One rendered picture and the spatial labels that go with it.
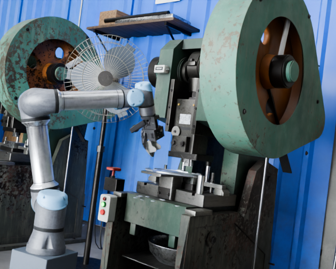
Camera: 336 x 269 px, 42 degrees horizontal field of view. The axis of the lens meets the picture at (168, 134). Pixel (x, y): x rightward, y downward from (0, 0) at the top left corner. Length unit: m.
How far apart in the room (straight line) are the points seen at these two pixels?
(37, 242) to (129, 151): 2.55
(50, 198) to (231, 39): 0.95
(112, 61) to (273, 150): 1.32
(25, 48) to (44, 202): 1.66
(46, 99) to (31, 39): 1.53
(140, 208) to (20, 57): 1.47
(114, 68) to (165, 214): 1.19
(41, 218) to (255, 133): 0.95
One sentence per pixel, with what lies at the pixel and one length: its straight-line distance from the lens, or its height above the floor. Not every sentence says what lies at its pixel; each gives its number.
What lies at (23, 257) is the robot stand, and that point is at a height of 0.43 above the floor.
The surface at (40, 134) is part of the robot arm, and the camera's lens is 1.85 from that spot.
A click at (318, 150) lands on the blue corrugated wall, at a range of 3.19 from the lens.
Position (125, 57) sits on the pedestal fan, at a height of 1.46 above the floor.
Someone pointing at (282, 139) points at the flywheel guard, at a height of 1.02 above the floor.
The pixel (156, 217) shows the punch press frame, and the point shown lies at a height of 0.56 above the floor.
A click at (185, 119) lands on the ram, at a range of 2.26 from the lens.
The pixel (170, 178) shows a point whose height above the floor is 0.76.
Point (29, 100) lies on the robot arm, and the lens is 1.74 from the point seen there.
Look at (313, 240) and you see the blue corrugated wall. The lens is 3.22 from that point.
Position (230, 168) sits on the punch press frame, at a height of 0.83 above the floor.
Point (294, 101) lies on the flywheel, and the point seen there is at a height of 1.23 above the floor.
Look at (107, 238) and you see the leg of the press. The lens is 2.32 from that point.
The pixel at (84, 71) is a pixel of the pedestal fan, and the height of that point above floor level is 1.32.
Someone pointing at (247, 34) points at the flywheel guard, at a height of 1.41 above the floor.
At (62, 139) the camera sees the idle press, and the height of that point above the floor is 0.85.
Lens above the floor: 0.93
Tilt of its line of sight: 1 degrees up
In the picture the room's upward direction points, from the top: 7 degrees clockwise
